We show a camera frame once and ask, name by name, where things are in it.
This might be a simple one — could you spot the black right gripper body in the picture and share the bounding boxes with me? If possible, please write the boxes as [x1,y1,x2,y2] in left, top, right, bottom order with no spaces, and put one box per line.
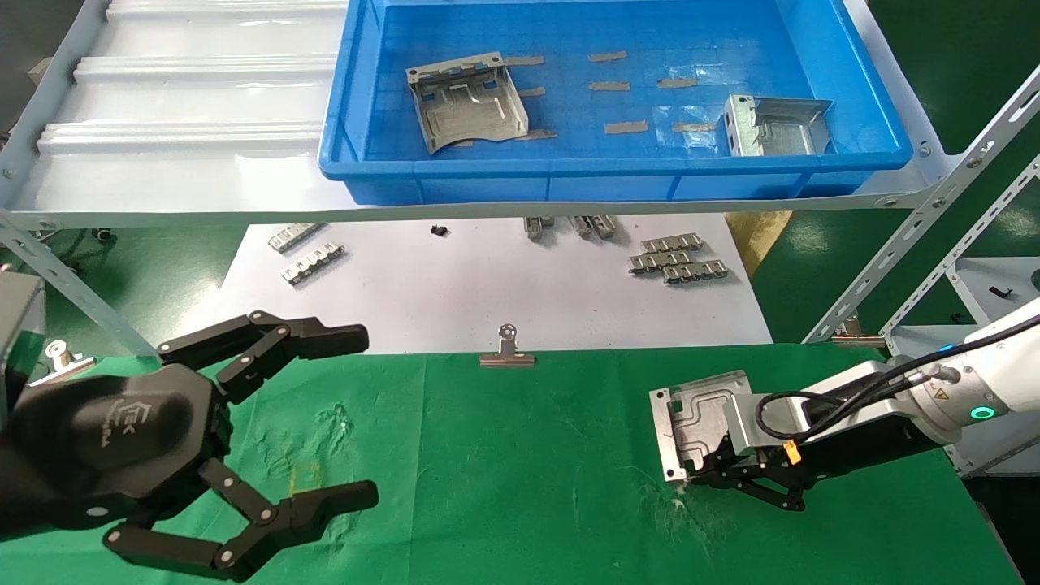
[764,404,947,486]

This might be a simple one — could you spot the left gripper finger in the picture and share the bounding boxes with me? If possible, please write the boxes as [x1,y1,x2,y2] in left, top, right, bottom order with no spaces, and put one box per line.
[156,311,371,403]
[104,459,379,582]

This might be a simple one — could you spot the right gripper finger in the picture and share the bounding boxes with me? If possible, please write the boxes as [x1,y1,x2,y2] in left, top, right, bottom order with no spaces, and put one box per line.
[707,478,810,513]
[691,451,781,482]

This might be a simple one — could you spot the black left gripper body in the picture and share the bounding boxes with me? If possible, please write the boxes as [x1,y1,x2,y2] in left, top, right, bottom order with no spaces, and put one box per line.
[0,363,232,541]

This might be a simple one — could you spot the galvanized sheet metal bracket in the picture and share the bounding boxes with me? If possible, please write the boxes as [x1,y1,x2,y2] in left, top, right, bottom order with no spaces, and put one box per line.
[649,370,752,484]
[721,94,834,157]
[405,52,529,154]

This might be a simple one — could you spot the white paper sheet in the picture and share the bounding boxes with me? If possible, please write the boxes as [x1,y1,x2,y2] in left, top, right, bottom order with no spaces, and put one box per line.
[195,213,773,356]

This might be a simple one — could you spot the green cloth mat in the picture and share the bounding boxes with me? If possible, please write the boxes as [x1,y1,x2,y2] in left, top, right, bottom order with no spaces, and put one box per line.
[0,341,1025,585]

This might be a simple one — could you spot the white metal rack shelf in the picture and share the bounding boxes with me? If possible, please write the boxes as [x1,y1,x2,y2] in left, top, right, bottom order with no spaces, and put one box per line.
[0,0,976,231]

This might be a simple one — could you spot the white side shelving unit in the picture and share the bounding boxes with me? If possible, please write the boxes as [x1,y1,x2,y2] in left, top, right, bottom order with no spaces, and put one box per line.
[882,158,1040,478]

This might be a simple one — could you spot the blue plastic bin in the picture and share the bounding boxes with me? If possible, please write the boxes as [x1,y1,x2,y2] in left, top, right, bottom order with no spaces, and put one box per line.
[317,0,912,204]

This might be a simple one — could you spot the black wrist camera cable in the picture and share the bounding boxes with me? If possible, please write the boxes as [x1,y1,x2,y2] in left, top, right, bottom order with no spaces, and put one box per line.
[754,313,1040,445]

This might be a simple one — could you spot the slotted angle rack post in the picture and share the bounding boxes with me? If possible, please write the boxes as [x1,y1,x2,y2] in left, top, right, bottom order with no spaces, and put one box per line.
[803,69,1040,344]
[0,211,162,360]

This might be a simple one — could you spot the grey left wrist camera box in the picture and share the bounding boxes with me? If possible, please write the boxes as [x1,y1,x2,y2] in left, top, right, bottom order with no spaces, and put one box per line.
[0,272,47,407]

